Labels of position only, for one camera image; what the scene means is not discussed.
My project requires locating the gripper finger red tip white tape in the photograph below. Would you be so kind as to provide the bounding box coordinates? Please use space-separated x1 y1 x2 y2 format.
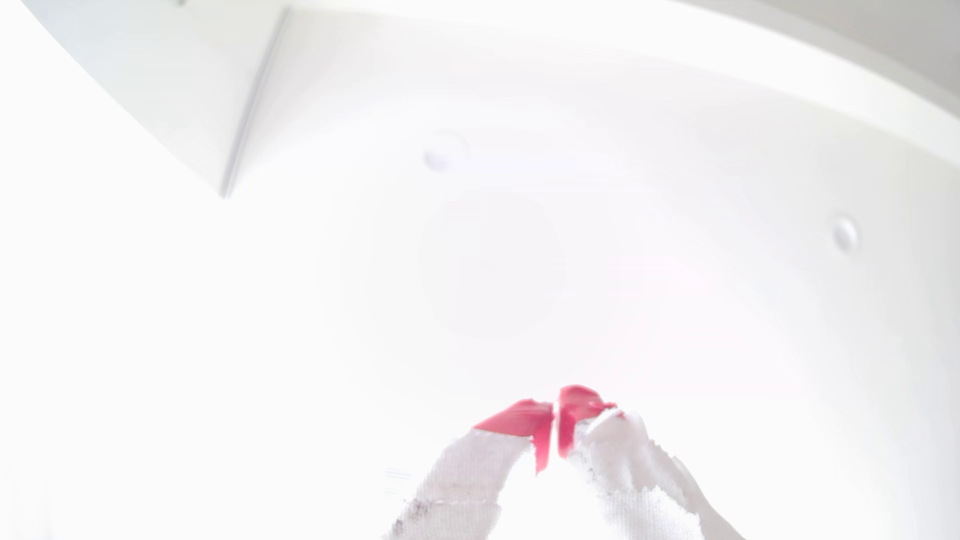
558 384 744 540
386 399 556 540

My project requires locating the round white ceiling fixture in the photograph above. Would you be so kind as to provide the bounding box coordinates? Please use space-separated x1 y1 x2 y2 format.
828 213 862 256

